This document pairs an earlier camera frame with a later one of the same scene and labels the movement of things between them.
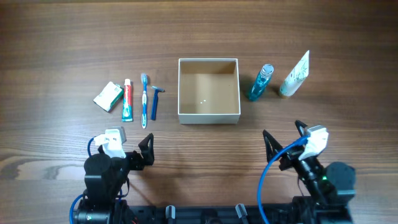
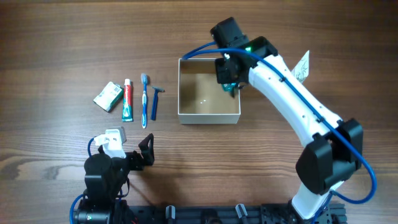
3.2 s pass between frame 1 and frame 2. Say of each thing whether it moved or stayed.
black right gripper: moved
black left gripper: stayed
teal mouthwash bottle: moved
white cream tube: stayed
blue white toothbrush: stayed
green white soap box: stayed
